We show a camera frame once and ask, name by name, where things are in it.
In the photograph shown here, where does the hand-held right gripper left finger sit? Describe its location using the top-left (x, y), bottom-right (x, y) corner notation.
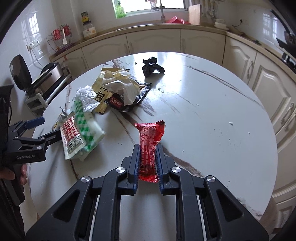
top-left (24, 144), bottom-right (141, 241)

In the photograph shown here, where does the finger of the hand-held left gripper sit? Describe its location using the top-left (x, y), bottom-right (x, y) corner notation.
top-left (9, 116), bottom-right (45, 136)
top-left (15, 128), bottom-right (63, 151)

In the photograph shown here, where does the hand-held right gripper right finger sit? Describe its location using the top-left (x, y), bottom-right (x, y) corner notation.
top-left (155, 144), bottom-right (270, 241)

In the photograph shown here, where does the red checkered packet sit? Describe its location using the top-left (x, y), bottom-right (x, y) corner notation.
top-left (60, 116), bottom-right (85, 160)

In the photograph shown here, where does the red snack packet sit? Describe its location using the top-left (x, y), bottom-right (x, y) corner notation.
top-left (134, 120), bottom-right (166, 183)

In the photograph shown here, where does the person's left hand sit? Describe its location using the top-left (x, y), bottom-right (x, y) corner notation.
top-left (0, 164), bottom-right (28, 184)

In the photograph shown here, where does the white rolling cart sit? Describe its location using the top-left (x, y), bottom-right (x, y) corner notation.
top-left (25, 79), bottom-right (72, 116)

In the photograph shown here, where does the green checkered packet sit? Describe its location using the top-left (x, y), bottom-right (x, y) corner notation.
top-left (72, 98), bottom-right (105, 163)

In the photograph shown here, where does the silver foil wrapper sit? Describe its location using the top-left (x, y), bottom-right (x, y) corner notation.
top-left (73, 85), bottom-right (102, 114)

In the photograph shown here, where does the rice cooker with open lid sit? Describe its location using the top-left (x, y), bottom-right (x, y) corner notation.
top-left (9, 54), bottom-right (66, 98)

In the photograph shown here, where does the yellow snack packet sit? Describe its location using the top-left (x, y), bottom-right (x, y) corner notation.
top-left (92, 67), bottom-right (130, 115)

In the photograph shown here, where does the black snack packet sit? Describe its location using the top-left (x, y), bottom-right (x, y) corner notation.
top-left (107, 80), bottom-right (152, 112)

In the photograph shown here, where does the round marble table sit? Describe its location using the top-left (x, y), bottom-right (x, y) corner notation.
top-left (29, 52), bottom-right (278, 241)

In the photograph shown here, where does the crumpled white paper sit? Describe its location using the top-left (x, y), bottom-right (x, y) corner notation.
top-left (103, 70), bottom-right (141, 106)

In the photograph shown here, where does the black crumpled bag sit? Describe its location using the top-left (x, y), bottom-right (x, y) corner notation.
top-left (142, 57), bottom-right (165, 77)

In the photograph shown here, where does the large glass jar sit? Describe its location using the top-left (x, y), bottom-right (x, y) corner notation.
top-left (83, 21), bottom-right (97, 40)

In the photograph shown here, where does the green soap bottle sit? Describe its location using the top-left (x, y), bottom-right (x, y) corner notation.
top-left (115, 4), bottom-right (127, 19)

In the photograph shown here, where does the red plastic basin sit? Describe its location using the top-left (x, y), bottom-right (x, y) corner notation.
top-left (166, 16), bottom-right (191, 25)

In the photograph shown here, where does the steel kitchen faucet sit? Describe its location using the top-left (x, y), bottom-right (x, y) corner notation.
top-left (150, 0), bottom-right (167, 24)

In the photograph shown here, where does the wooden cutting board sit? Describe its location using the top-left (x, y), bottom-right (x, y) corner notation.
top-left (188, 4), bottom-right (201, 25)

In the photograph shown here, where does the white framed window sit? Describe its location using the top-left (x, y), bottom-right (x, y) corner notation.
top-left (112, 0), bottom-right (192, 12)

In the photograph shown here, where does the black gas stove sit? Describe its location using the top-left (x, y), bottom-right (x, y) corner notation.
top-left (281, 53), bottom-right (296, 70)

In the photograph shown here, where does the black induction cooker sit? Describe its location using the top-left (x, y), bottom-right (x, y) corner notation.
top-left (276, 38), bottom-right (296, 55)

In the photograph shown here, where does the white double wall socket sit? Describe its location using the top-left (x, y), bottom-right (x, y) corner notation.
top-left (26, 39), bottom-right (40, 50)

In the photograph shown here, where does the wire dish rack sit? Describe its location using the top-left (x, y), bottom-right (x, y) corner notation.
top-left (46, 24), bottom-right (73, 55)

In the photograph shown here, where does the wall utensil rack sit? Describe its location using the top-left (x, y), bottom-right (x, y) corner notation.
top-left (201, 0), bottom-right (219, 20)

